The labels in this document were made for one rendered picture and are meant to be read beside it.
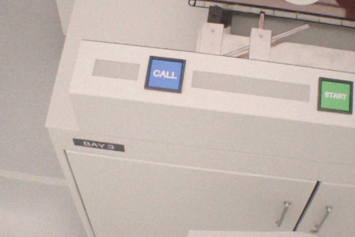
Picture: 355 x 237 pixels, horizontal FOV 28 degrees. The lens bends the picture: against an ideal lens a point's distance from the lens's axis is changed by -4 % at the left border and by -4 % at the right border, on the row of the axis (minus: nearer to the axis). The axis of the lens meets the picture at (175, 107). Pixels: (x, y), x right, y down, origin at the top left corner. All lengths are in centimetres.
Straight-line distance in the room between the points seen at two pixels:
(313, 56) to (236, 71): 18
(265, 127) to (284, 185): 23
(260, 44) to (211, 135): 17
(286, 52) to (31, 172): 107
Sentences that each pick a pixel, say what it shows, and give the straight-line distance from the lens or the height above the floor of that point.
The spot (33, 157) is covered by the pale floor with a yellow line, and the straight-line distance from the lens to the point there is 214.
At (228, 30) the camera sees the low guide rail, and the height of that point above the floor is 85.
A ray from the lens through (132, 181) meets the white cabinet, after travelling 142.
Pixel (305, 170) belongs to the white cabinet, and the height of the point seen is 77.
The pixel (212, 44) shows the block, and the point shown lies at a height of 91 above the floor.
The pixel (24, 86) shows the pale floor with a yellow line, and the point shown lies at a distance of 225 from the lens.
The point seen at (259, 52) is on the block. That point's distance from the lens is 121.
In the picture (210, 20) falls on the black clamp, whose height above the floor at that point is 91.
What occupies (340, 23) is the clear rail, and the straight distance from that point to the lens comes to 128.
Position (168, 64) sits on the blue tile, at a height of 96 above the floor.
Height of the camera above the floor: 194
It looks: 63 degrees down
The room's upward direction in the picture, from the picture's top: straight up
